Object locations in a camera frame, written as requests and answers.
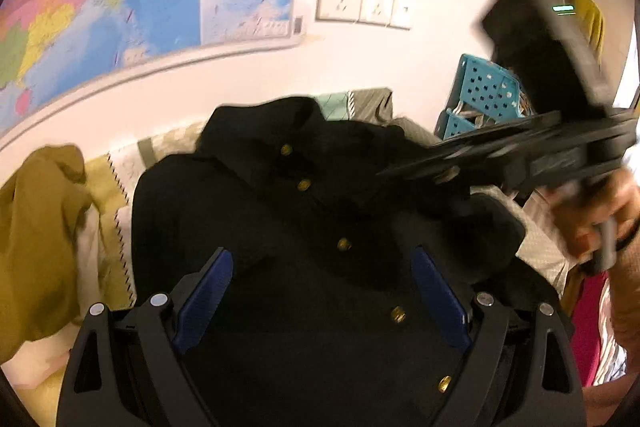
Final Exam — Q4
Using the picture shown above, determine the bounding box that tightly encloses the white wall switch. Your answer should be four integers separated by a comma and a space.
389, 0, 417, 30

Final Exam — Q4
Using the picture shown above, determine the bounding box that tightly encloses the black jacket with gold buttons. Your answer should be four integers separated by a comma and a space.
131, 96, 575, 427

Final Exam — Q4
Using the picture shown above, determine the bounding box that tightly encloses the white cloth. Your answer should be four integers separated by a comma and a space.
75, 206, 113, 303

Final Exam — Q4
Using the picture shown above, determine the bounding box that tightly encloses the beige patterned blanket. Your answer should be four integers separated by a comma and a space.
0, 117, 578, 427

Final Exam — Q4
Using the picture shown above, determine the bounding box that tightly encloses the blue perforated plastic basket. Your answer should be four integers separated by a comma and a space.
434, 53, 526, 142

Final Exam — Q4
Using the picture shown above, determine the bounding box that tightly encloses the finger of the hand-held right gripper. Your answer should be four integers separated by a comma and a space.
424, 111, 567, 158
375, 151, 512, 188

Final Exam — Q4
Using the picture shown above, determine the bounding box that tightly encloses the grey-green cloth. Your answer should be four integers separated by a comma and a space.
349, 87, 397, 126

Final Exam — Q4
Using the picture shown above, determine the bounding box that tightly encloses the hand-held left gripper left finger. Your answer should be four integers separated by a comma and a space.
56, 248, 234, 427

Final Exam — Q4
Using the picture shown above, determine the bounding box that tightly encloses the mustard yellow hanging garment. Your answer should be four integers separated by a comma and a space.
570, 0, 607, 54

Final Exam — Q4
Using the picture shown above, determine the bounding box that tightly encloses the olive yellow cloth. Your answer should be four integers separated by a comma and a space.
0, 144, 95, 364

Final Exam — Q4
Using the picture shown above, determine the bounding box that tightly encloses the pink clothing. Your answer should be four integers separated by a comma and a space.
569, 271, 632, 389

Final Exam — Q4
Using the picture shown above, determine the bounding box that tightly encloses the person's right hand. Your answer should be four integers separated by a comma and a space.
546, 168, 640, 279

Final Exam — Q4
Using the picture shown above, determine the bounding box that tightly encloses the person's right forearm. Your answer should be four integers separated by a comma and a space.
609, 227, 640, 360

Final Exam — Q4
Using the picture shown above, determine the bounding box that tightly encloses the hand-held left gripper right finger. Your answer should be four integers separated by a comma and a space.
411, 246, 588, 427

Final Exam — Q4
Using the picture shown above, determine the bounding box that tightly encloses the mint patterned cloth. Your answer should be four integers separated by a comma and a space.
315, 91, 352, 120

